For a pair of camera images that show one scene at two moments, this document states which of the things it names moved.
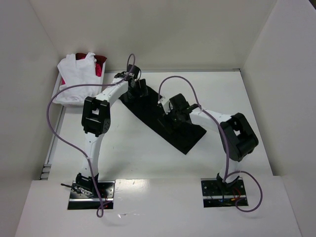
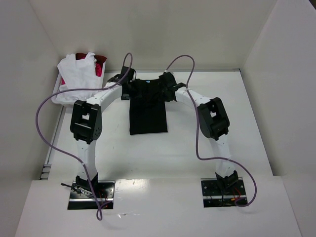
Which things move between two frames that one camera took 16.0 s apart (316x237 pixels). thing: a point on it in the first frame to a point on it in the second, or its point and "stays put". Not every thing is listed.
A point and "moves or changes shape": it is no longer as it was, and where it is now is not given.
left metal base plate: (80, 201) stays put
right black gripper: (171, 118) to (169, 91)
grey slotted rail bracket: (45, 173) stays put
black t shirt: (148, 108) moves or changes shape
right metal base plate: (217, 193) stays put
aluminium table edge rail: (191, 69) stays put
